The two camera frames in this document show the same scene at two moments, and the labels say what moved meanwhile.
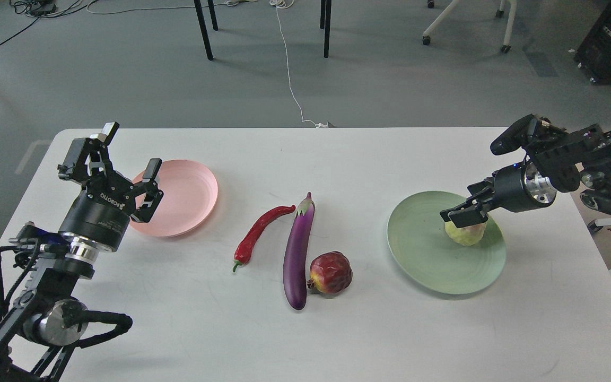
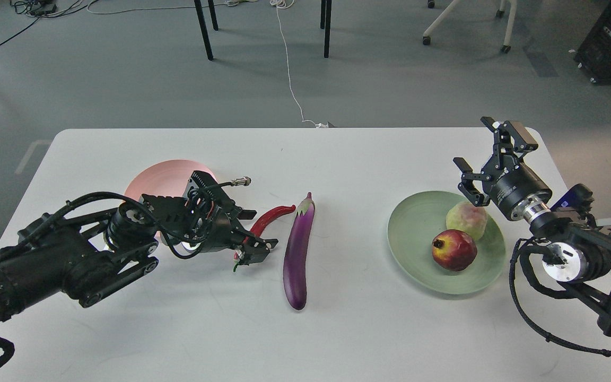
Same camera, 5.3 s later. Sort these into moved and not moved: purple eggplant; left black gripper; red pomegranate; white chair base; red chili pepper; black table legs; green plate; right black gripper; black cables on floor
Moved: red pomegranate; left black gripper; right black gripper
Not moved: black cables on floor; green plate; red chili pepper; purple eggplant; white chair base; black table legs
